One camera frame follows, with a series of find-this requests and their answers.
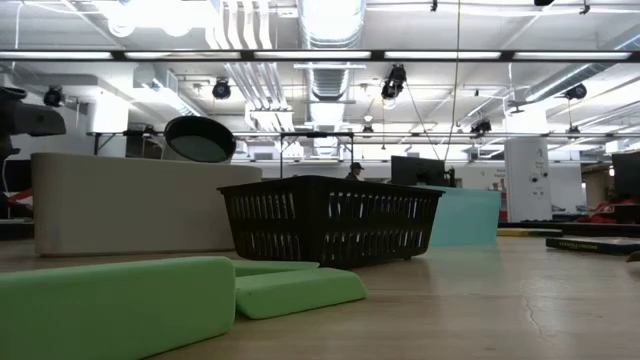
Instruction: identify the clear translucent plastic bin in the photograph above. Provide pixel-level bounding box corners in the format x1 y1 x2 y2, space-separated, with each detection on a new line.
30 152 263 258

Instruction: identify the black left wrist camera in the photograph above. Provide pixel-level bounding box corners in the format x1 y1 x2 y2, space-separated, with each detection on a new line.
13 102 67 138

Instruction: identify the black round dish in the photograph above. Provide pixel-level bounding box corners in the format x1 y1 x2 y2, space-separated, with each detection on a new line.
163 115 237 164

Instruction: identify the black overhead light bar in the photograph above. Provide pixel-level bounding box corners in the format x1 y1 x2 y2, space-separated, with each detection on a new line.
0 48 640 63

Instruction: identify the black metal stand frame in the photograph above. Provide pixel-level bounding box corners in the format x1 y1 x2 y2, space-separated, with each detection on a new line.
279 131 355 179

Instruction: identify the dark packet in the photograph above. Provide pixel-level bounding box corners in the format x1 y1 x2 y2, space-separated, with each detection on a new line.
545 236 640 257

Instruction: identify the black slotted plastic basket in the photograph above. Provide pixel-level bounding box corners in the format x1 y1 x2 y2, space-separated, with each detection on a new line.
217 174 445 270

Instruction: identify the black monitor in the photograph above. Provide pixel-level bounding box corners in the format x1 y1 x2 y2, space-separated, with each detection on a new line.
390 155 446 187
610 151 640 199
0 159 34 194

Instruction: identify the green translucent plastic bin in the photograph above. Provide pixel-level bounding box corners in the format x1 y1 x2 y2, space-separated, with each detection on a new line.
414 184 503 248

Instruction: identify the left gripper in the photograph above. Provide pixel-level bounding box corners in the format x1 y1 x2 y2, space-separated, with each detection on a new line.
0 85 29 162

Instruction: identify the silver ceiling air duct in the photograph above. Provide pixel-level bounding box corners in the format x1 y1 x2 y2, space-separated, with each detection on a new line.
297 0 367 101

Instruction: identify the white pillar with poster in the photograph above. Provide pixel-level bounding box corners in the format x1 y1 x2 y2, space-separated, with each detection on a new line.
503 137 554 223

